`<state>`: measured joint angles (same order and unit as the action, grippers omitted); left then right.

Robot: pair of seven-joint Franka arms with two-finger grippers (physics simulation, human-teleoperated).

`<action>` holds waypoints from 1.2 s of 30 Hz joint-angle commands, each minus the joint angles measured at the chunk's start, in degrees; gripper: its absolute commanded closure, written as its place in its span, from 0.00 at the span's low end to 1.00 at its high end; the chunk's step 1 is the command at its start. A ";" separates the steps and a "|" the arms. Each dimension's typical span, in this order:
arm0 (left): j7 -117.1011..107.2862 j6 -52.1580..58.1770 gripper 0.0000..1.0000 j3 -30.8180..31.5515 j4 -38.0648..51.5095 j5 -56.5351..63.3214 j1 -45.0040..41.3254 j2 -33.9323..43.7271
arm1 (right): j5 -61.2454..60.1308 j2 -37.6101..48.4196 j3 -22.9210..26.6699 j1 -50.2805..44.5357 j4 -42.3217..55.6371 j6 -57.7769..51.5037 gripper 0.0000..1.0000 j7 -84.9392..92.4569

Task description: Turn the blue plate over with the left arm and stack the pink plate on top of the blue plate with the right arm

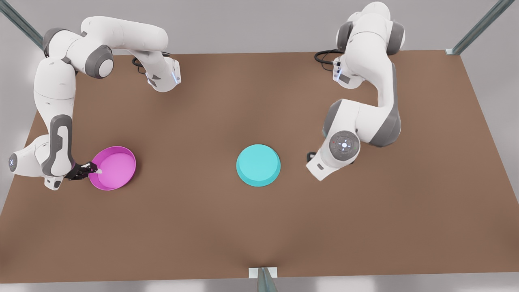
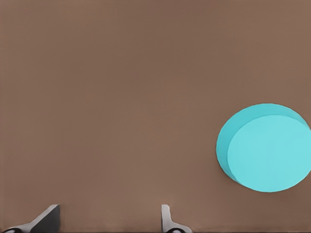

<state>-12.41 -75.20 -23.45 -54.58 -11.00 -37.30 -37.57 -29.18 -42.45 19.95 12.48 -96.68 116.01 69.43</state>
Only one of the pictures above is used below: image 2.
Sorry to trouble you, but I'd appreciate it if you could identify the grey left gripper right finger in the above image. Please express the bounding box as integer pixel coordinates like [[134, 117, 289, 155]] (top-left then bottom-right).
[[161, 204, 193, 233]]

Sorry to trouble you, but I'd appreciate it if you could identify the blue plate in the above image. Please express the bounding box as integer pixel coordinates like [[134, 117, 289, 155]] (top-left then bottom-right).
[[215, 103, 311, 193]]

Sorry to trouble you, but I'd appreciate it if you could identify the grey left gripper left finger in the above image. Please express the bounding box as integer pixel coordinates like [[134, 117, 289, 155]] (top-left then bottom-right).
[[0, 204, 60, 233]]

